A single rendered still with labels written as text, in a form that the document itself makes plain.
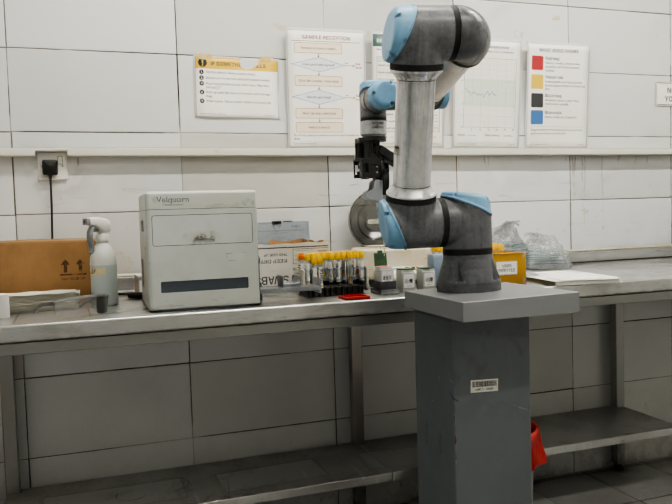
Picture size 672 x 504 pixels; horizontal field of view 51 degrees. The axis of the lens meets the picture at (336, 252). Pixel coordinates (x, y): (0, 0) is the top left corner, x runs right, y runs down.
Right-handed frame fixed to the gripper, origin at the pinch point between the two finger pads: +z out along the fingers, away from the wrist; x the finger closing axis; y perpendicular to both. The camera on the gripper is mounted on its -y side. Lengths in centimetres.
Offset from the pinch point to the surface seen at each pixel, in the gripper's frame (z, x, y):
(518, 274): 21.0, 3.6, -41.6
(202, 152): -21, -52, 43
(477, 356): 34, 48, -3
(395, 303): 26.0, 11.2, 1.4
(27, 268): 14, -25, 96
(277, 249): 11.6, -21.6, 25.9
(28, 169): -16, -55, 98
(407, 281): 21.3, 0.9, -6.8
